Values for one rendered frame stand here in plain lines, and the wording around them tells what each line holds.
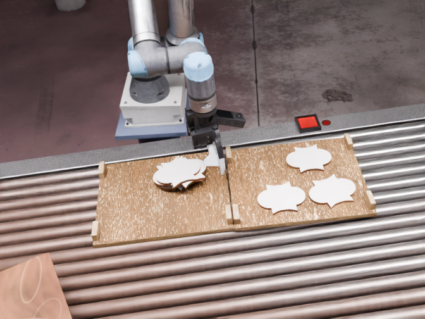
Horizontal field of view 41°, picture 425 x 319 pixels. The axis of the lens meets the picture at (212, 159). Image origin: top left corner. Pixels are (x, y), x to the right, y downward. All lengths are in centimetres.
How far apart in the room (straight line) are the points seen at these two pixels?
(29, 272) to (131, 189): 45
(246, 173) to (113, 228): 45
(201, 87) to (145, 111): 65
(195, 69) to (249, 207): 46
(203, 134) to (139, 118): 59
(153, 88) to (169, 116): 12
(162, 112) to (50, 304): 92
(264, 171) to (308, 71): 225
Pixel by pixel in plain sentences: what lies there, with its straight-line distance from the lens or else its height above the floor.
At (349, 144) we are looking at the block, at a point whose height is 96.
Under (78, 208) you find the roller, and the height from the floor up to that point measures 91.
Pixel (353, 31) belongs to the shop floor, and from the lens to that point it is 445.
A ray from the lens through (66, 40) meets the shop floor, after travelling 481.
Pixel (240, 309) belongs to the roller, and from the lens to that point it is 151.
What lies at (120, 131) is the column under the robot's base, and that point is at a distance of 217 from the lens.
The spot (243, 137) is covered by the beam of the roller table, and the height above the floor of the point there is 91.
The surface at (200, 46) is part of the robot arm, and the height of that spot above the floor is 137.
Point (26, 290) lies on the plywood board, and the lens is 151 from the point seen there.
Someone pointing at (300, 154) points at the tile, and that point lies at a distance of 185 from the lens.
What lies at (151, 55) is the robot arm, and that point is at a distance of 157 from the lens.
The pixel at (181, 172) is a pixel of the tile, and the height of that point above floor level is 98.
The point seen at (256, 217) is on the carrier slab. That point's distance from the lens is 167.
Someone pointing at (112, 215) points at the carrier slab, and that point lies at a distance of 175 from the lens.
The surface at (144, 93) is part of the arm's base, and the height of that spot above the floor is 101.
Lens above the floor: 216
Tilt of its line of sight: 41 degrees down
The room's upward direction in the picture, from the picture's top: 7 degrees counter-clockwise
